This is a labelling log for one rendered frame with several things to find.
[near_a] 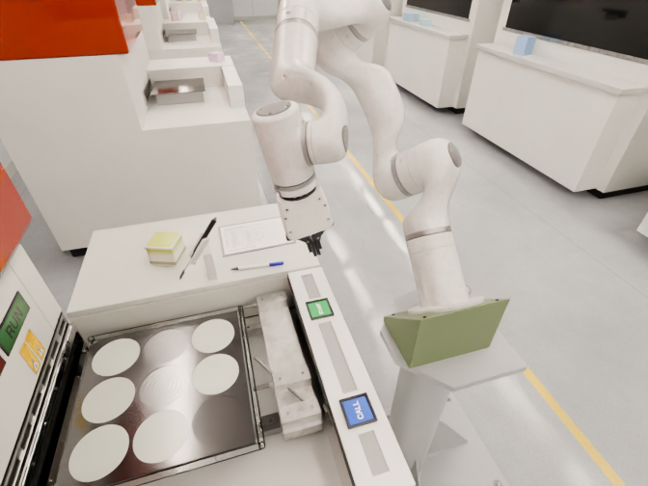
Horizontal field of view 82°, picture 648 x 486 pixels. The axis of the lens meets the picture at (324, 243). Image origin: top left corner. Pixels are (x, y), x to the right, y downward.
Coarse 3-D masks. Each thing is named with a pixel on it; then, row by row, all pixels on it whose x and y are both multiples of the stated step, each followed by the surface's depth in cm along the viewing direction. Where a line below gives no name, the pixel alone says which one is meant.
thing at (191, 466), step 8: (240, 448) 70; (248, 448) 70; (256, 448) 70; (216, 456) 68; (224, 456) 68; (232, 456) 69; (184, 464) 68; (192, 464) 67; (200, 464) 68; (208, 464) 68; (168, 472) 66; (176, 472) 67; (128, 480) 65; (136, 480) 65; (144, 480) 65; (152, 480) 66
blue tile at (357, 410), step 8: (352, 400) 71; (360, 400) 71; (344, 408) 69; (352, 408) 69; (360, 408) 69; (368, 408) 69; (352, 416) 68; (360, 416) 68; (368, 416) 68; (352, 424) 67
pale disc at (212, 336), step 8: (216, 320) 94; (224, 320) 94; (200, 328) 92; (208, 328) 92; (216, 328) 92; (224, 328) 92; (232, 328) 92; (192, 336) 90; (200, 336) 90; (208, 336) 90; (216, 336) 90; (224, 336) 90; (232, 336) 90; (200, 344) 88; (208, 344) 88; (216, 344) 88; (224, 344) 88; (208, 352) 87
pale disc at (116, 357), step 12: (108, 348) 88; (120, 348) 88; (132, 348) 88; (96, 360) 85; (108, 360) 85; (120, 360) 85; (132, 360) 85; (96, 372) 83; (108, 372) 83; (120, 372) 83
